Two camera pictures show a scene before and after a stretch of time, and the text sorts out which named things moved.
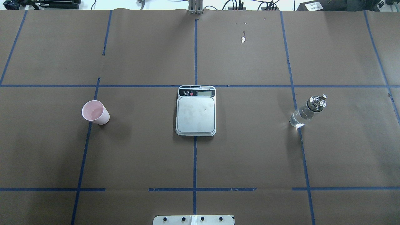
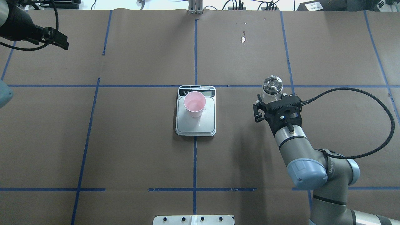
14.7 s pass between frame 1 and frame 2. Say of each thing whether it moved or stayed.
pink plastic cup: moved
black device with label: stayed
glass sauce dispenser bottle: moved
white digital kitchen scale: stayed
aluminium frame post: stayed
